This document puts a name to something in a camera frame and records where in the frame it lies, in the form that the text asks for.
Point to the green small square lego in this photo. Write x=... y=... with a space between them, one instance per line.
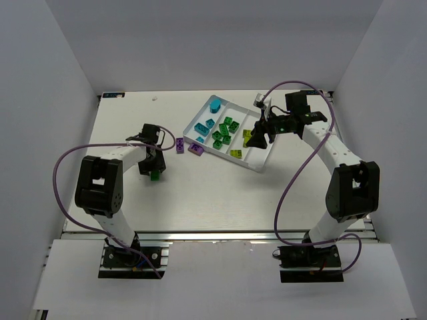
x=155 y=175

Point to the purple lego brick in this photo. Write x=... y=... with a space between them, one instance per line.
x=179 y=146
x=195 y=149

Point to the lime sloped lego brick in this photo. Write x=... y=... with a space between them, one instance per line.
x=237 y=153

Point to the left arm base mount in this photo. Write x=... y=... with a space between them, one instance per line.
x=117 y=263

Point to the aluminium table front rail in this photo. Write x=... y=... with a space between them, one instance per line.
x=213 y=236

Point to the lime lego brick front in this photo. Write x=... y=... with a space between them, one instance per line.
x=247 y=133

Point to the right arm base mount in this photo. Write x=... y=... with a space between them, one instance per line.
x=309 y=264

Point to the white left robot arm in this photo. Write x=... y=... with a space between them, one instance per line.
x=99 y=189

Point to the yellow-green lego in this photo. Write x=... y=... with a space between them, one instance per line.
x=234 y=126

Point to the white divided sorting tray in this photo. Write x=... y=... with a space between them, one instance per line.
x=252 y=158

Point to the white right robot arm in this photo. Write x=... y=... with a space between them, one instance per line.
x=353 y=191

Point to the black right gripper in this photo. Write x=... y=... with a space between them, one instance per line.
x=264 y=126

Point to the small blue lego brick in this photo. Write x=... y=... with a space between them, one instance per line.
x=210 y=123

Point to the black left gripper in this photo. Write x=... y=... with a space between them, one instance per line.
x=152 y=164

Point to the blue long lego brick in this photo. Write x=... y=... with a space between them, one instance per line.
x=215 y=106

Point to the green lego plate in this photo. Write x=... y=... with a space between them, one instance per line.
x=223 y=128

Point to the lime-green lego pair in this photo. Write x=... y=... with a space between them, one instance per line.
x=246 y=139

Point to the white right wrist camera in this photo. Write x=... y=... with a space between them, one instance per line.
x=264 y=104

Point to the blue label sticker right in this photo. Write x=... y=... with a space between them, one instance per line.
x=313 y=92

